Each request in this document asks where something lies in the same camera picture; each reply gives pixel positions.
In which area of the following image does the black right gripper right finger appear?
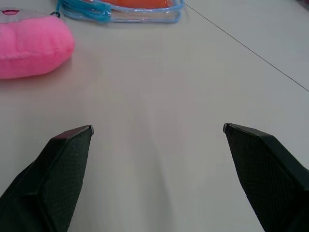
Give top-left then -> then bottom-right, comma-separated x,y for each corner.
223,123 -> 309,232

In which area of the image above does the clear blue-trimmed zipper pouch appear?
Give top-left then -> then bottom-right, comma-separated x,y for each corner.
56,0 -> 185,24

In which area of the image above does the pink plush toy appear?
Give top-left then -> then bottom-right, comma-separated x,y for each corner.
0,8 -> 75,80

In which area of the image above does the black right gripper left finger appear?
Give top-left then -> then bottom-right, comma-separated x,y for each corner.
0,125 -> 94,232

